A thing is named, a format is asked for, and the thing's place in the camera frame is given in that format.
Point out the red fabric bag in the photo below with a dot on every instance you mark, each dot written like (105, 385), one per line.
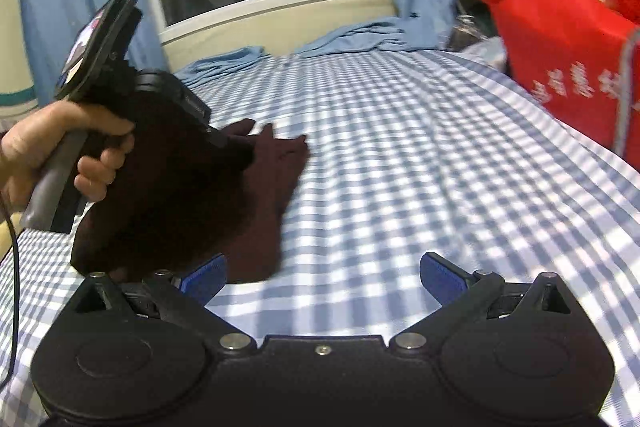
(555, 47)

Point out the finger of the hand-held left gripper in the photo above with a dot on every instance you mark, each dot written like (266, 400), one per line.
(225, 141)

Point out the cream and teal headboard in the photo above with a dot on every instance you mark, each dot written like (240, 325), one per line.
(17, 99)

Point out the maroon printed sweater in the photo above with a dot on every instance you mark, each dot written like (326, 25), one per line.
(200, 207)

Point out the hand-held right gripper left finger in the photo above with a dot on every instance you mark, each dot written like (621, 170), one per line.
(202, 278)

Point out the grey metal tube frame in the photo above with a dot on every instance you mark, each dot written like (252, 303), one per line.
(624, 97)

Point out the person's left hand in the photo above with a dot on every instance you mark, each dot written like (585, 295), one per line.
(35, 147)

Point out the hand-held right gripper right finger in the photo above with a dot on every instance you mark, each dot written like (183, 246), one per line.
(442, 278)

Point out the blue checked bed sheet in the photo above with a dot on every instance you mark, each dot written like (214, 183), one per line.
(425, 167)

